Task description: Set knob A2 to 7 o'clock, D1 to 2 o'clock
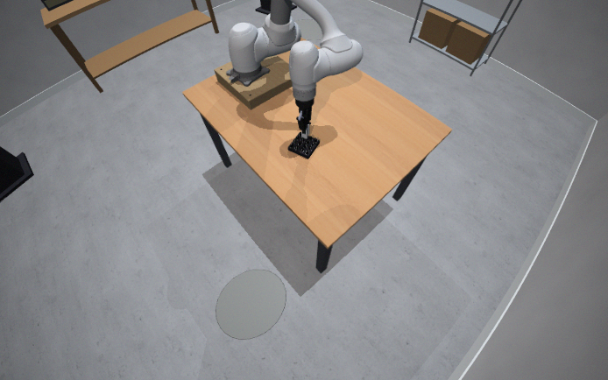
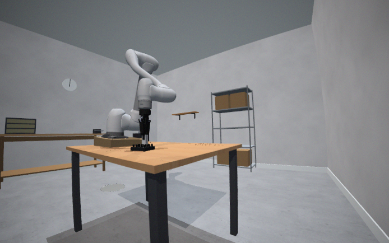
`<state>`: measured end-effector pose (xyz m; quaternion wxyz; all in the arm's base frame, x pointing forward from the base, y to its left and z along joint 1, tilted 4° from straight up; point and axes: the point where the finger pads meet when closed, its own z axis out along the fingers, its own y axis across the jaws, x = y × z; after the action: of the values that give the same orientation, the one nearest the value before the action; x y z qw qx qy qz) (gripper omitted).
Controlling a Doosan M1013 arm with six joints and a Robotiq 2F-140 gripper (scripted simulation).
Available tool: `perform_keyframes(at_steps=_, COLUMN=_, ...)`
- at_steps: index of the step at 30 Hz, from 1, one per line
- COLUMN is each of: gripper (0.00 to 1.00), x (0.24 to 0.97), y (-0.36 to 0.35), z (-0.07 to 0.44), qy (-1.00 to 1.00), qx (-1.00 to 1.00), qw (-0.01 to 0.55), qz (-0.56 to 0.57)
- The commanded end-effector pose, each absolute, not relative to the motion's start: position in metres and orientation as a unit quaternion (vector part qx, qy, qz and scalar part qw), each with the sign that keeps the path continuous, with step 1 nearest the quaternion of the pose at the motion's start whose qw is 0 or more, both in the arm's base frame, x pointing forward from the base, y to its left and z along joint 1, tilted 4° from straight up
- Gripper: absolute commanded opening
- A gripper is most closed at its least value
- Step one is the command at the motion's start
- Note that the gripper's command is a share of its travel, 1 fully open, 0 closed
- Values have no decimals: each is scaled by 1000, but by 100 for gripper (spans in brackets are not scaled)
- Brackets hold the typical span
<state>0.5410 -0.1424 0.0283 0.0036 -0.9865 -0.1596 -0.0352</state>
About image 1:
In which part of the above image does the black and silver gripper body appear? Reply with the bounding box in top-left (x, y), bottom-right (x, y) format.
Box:
top-left (295, 99), bottom-right (315, 116)

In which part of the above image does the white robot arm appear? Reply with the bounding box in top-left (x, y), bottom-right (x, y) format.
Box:
top-left (226, 0), bottom-right (363, 102)

